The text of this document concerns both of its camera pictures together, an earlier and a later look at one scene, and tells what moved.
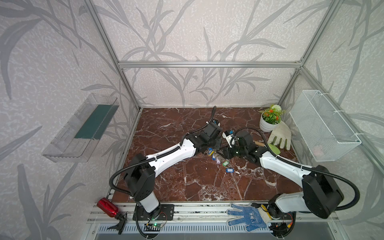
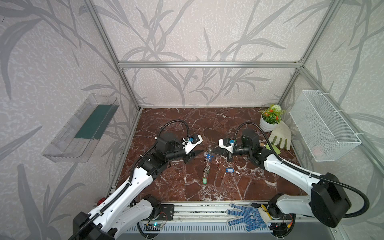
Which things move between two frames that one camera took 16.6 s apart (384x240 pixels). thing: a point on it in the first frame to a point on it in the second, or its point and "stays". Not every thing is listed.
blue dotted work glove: (256, 218) stays
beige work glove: (283, 131) stays
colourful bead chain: (220, 155) to (209, 157)
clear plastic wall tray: (76, 142) stays
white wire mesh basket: (326, 136) stays
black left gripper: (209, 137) to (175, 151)
